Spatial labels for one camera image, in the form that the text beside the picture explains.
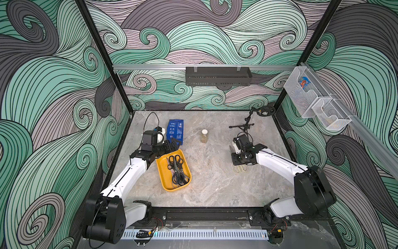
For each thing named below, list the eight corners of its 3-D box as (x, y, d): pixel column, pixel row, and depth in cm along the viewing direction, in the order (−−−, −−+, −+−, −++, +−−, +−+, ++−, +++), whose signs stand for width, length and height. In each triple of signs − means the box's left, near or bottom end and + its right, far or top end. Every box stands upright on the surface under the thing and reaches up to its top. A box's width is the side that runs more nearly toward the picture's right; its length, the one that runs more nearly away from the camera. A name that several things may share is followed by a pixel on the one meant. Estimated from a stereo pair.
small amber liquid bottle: (203, 145, 103) (204, 135, 95) (199, 140, 105) (200, 131, 97) (208, 141, 105) (209, 132, 97) (204, 137, 107) (205, 128, 99)
